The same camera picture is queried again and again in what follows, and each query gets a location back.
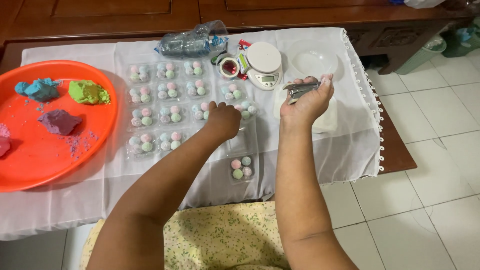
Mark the empty clear plastic box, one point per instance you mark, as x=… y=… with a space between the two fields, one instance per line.
x=243 y=142

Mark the person's left hand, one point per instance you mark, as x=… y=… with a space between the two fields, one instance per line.
x=223 y=122

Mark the light green plastic basket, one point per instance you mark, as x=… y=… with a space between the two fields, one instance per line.
x=422 y=56

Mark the dark green plastic bin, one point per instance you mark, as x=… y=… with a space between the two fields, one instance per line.
x=463 y=41

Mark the person's left fingers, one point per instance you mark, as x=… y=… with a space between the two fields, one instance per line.
x=213 y=106

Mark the person's right hand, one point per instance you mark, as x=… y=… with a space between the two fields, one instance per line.
x=305 y=105

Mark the green dough lump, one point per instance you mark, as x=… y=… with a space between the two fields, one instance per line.
x=87 y=92

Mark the rows of ball-filled clear packs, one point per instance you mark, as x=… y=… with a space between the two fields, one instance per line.
x=167 y=92

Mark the dark green tape roll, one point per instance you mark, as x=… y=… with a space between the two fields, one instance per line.
x=215 y=60

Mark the clear plastic bowl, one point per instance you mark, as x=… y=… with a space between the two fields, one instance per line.
x=313 y=60

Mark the pink dough lump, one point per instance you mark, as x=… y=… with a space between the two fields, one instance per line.
x=3 y=142

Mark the white kitchen scale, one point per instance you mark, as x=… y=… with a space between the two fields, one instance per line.
x=264 y=58

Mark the red foil packet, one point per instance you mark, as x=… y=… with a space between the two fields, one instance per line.
x=243 y=45

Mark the white plastic bag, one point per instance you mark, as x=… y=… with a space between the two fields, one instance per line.
x=423 y=3

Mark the brown wooden cabinet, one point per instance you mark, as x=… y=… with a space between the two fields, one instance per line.
x=112 y=15

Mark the silver metal stapler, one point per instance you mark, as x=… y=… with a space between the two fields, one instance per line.
x=300 y=90

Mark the purple dough lump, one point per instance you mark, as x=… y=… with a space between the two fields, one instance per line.
x=59 y=122

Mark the plastic bag of clear containers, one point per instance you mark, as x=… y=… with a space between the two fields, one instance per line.
x=187 y=43

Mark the white sheer tablecloth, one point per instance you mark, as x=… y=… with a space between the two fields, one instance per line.
x=337 y=142

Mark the orange round plastic tray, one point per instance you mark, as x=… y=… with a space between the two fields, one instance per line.
x=45 y=157

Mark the white tape roll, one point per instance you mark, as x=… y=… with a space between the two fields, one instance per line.
x=229 y=68

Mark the clear box of coloured balls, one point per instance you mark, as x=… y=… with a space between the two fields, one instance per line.
x=242 y=168

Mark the blue dough lump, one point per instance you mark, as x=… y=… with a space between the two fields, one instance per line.
x=39 y=90

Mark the yellow floral dress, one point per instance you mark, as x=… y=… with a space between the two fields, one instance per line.
x=225 y=234

